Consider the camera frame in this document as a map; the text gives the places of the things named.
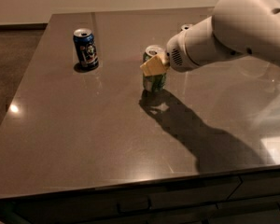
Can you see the blue pepsi can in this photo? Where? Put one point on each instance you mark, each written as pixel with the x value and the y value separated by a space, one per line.
pixel 85 48

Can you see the green soda can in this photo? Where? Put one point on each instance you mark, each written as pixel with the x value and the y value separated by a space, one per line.
pixel 153 83

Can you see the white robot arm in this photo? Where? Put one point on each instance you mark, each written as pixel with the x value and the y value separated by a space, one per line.
pixel 236 28

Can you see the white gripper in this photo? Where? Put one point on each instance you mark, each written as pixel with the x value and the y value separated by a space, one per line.
pixel 175 54

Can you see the silver redbull can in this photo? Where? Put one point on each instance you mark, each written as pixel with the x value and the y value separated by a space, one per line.
pixel 185 27

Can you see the dark cabinet drawer front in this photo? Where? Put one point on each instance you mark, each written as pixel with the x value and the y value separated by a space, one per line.
pixel 127 202

